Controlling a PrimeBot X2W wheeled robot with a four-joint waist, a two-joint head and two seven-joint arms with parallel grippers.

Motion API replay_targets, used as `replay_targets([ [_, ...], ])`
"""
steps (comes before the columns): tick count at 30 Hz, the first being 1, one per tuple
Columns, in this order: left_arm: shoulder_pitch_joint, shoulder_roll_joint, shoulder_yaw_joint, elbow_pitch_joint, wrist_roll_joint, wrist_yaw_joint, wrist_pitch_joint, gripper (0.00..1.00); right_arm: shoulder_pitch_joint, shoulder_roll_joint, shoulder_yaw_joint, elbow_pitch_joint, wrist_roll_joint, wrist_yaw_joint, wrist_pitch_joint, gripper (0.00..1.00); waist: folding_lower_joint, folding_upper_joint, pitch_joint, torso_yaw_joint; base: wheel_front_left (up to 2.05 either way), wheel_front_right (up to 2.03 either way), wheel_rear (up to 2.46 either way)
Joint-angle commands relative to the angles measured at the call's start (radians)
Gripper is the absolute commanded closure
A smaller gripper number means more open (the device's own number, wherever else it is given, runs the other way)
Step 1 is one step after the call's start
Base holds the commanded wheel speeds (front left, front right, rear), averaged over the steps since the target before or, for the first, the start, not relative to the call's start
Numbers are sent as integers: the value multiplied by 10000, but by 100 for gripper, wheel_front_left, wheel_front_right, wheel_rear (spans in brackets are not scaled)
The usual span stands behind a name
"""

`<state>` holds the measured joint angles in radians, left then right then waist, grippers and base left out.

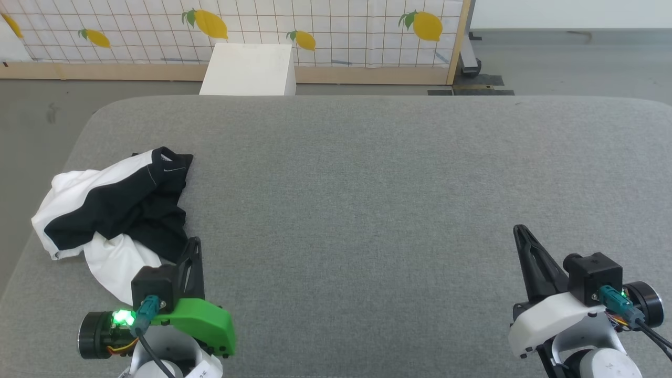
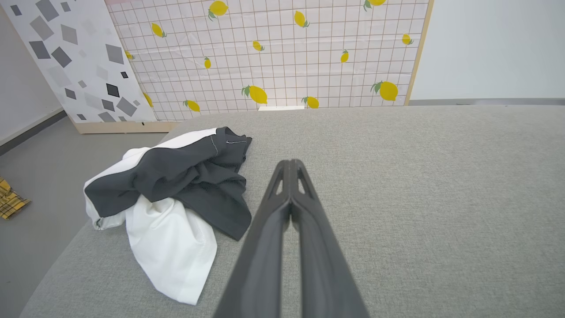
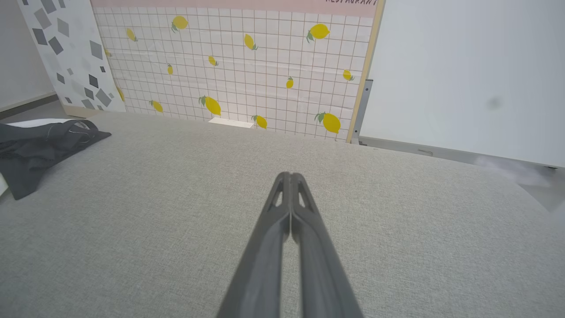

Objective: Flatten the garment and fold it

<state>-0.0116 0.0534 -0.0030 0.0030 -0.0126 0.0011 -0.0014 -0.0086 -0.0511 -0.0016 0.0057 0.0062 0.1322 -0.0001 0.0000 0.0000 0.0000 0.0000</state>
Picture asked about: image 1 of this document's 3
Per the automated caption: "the grey fabric sofa cushion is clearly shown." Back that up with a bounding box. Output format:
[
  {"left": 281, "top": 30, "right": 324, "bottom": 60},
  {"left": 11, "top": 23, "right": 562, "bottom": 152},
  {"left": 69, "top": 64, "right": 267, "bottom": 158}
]
[{"left": 0, "top": 94, "right": 672, "bottom": 378}]

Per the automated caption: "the white box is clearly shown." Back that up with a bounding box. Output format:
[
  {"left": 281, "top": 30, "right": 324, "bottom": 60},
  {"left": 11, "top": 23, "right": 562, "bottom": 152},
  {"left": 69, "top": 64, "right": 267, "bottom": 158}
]
[{"left": 199, "top": 43, "right": 297, "bottom": 97}]

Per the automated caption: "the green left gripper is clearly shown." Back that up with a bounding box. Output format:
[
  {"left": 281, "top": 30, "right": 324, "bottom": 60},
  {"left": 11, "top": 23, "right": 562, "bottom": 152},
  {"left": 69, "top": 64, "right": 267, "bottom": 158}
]
[{"left": 151, "top": 237, "right": 237, "bottom": 359}]

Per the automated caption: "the black and white shirt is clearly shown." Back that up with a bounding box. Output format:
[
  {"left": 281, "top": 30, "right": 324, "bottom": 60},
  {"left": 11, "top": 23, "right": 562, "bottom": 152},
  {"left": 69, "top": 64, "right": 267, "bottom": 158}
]
[{"left": 31, "top": 147, "right": 194, "bottom": 306}]

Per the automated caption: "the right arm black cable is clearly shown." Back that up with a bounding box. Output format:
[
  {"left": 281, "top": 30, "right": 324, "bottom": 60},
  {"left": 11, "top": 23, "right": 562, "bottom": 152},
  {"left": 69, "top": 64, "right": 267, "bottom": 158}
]
[{"left": 598, "top": 286, "right": 672, "bottom": 351}]

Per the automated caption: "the lemon print partition screen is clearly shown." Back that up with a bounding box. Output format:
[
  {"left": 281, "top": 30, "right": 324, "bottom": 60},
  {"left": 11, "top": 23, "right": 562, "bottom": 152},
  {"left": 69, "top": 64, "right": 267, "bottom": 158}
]
[{"left": 0, "top": 0, "right": 471, "bottom": 86}]

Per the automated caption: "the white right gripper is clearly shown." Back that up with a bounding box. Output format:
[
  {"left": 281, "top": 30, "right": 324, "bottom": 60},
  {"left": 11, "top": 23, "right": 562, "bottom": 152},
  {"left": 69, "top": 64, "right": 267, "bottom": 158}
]
[{"left": 507, "top": 224, "right": 610, "bottom": 359}]

